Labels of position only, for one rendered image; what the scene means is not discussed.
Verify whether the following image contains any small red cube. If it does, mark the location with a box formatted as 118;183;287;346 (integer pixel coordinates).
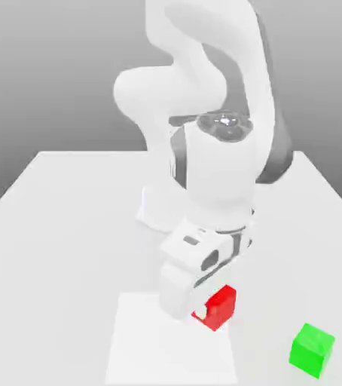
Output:
191;283;237;332

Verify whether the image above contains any small green cube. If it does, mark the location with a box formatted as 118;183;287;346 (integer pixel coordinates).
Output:
289;323;336;380

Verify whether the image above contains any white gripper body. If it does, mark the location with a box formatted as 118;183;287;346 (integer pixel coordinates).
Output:
157;260;231;323

